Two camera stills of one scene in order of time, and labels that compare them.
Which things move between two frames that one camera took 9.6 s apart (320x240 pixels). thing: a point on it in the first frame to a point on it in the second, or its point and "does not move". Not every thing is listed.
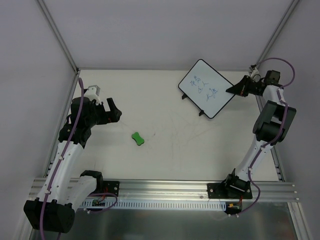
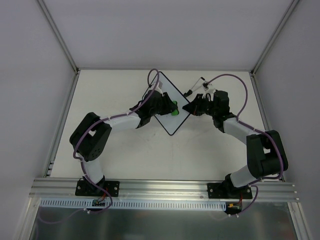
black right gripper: (247, 85) to (198, 107)
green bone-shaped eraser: (139, 140) to (176, 111)
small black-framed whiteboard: (206, 87) to (168, 121)
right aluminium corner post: (291, 7) does not move
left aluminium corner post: (44, 8) does not move
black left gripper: (105, 114) to (164, 104)
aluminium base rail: (148, 190) does not move
